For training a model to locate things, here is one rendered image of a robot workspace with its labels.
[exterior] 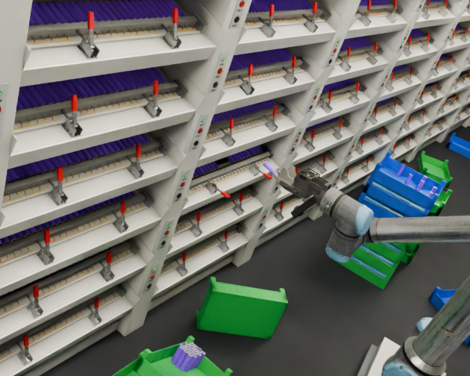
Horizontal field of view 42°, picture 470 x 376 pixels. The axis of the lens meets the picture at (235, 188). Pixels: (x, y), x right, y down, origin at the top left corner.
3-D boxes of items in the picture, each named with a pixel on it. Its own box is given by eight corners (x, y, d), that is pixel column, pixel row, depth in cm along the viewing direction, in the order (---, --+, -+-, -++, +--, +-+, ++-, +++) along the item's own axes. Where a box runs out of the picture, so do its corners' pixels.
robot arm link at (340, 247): (356, 257, 213) (369, 228, 207) (342, 269, 204) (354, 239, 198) (333, 242, 217) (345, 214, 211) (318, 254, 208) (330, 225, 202)
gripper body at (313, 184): (306, 165, 211) (336, 182, 206) (298, 186, 216) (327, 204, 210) (295, 171, 206) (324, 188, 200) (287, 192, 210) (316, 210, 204)
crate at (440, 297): (497, 342, 286) (506, 330, 282) (466, 345, 277) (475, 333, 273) (457, 297, 308) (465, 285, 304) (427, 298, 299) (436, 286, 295)
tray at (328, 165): (333, 173, 311) (351, 155, 303) (269, 206, 264) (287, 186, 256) (307, 144, 316) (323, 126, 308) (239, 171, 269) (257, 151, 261)
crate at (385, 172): (439, 195, 285) (447, 181, 281) (430, 210, 269) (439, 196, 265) (381, 164, 294) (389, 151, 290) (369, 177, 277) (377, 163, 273)
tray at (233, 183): (273, 174, 247) (286, 159, 242) (174, 218, 201) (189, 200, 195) (242, 138, 252) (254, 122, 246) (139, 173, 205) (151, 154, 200)
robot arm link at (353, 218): (356, 242, 197) (368, 216, 193) (324, 221, 203) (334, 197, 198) (369, 232, 205) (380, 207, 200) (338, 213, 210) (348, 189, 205)
